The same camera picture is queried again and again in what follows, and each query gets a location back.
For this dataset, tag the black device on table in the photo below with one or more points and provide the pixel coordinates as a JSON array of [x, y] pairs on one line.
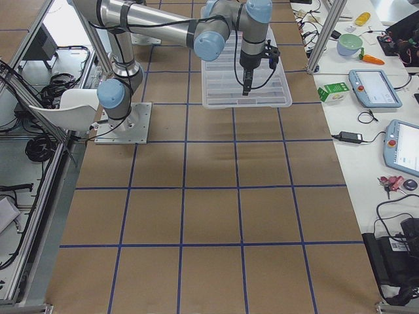
[[394, 260]]

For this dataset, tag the aluminium frame post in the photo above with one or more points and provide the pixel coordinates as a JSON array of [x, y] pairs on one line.
[[326, 31]]

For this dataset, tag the black computer mouse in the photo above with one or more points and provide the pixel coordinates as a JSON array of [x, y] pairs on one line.
[[410, 184]]

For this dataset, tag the toy corn cob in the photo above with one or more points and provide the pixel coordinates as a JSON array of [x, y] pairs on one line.
[[362, 19]]

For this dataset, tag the green blue bowl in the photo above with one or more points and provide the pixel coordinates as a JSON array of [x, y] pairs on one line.
[[348, 44]]

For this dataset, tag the wrist camera black housing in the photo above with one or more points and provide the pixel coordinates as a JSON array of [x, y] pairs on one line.
[[272, 53]]

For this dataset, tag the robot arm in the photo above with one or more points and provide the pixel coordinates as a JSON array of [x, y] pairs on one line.
[[205, 36]]

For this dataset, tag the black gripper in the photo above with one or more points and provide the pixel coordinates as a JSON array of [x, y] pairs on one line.
[[249, 61]]

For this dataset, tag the red keychain keys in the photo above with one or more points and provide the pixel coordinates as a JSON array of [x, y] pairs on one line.
[[391, 184]]

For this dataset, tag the white chair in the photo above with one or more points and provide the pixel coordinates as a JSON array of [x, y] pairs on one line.
[[76, 112]]

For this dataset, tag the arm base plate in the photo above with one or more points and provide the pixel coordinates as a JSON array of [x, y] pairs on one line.
[[134, 130]]

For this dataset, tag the teach pendant tablet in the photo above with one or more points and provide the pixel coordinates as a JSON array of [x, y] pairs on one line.
[[373, 89], [401, 147]]

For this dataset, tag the black power brick with cable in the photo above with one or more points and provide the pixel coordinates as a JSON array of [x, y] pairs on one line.
[[354, 138]]

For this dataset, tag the green white carton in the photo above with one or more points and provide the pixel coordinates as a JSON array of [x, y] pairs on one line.
[[333, 92]]

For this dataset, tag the toy carrot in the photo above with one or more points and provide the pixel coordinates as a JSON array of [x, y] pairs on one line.
[[369, 58]]

